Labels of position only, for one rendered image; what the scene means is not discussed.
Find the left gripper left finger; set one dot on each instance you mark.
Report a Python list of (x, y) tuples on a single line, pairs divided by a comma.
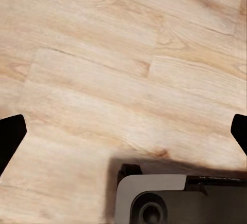
[(12, 131)]

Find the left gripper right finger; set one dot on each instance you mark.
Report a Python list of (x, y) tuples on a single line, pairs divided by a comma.
[(239, 130)]

